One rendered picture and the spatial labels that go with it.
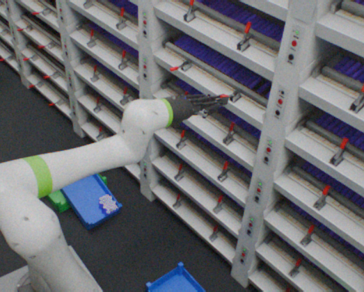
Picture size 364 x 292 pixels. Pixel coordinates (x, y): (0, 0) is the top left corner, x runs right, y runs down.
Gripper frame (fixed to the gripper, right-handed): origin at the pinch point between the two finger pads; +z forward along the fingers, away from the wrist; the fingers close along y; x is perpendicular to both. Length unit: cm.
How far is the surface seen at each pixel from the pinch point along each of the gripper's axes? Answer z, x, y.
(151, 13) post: 3.0, 14.2, -45.6
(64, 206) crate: -13, -95, -68
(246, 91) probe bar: 10.7, 3.0, 2.4
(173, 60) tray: 8.8, -0.9, -34.0
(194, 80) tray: 6.7, -2.1, -19.0
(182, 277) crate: 7, -93, 3
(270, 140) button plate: 7.2, -6.3, 20.5
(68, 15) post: 10, -11, -115
